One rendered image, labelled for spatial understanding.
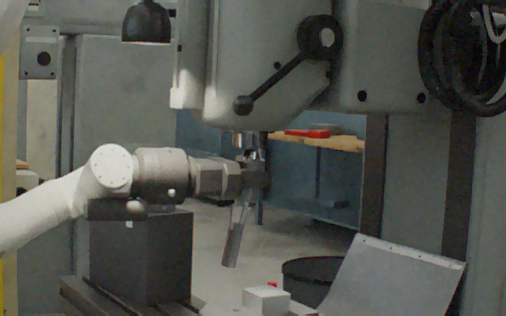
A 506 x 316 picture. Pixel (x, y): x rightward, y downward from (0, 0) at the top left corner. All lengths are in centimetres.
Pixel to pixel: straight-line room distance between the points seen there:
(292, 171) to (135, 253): 700
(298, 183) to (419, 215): 701
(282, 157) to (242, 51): 758
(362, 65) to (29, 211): 55
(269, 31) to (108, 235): 70
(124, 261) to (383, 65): 70
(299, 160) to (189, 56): 730
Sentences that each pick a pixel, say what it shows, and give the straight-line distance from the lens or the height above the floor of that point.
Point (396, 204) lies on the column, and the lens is 158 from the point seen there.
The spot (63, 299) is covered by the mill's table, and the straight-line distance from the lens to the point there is 185.
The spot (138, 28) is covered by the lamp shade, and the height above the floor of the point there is 145.
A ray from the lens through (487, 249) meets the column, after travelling 145.
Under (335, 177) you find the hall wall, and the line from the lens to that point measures 801.
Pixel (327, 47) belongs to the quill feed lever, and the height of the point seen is 144.
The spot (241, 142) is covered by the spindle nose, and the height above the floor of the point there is 129.
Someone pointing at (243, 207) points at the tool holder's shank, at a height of 118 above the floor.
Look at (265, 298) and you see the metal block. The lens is 125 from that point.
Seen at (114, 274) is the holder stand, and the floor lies 97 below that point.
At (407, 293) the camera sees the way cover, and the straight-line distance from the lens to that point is 151.
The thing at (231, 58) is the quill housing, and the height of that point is 142.
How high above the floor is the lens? 139
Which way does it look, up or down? 3 degrees down
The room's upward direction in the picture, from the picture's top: 2 degrees clockwise
